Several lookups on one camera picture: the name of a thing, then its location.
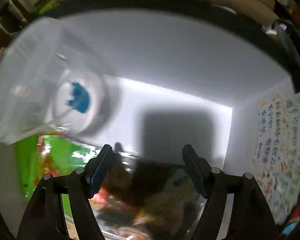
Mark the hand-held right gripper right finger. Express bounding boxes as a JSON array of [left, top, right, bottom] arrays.
[[182, 144, 280, 240]]

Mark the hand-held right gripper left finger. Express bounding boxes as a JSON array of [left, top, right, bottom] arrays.
[[17, 144, 114, 240]]

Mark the green snack bag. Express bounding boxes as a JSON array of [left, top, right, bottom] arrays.
[[14, 134, 208, 240]]

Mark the white packet colourful script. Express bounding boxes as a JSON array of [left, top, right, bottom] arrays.
[[252, 91, 300, 227]]

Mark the clear plastic jar blue print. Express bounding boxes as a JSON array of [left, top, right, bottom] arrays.
[[0, 16, 123, 145]]

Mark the black storage box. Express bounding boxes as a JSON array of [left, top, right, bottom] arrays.
[[0, 0, 300, 240]]

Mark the red blue packet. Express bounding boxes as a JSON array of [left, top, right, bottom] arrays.
[[281, 200, 300, 236]]

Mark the lavender black long object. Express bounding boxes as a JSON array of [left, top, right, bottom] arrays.
[[262, 17, 290, 36]]

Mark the green plastic bag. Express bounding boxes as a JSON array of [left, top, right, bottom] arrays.
[[34, 0, 61, 15]]

